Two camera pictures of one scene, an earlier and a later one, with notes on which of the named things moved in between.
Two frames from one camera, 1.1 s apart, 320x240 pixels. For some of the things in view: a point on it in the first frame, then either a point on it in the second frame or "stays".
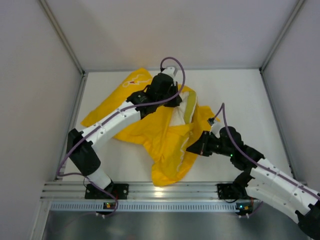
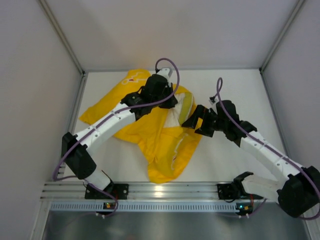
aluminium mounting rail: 185,191 stays
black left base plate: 120,191 stays
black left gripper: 172,94 stays
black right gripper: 203,142 -> 204,120
